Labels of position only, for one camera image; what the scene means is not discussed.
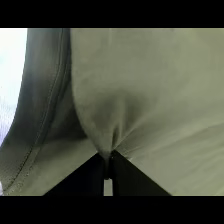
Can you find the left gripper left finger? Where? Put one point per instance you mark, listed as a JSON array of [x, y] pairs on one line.
[[85, 181]]

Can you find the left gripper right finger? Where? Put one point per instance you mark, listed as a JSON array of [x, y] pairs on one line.
[[133, 181]]

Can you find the olive green garment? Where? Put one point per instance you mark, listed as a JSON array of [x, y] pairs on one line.
[[150, 93]]

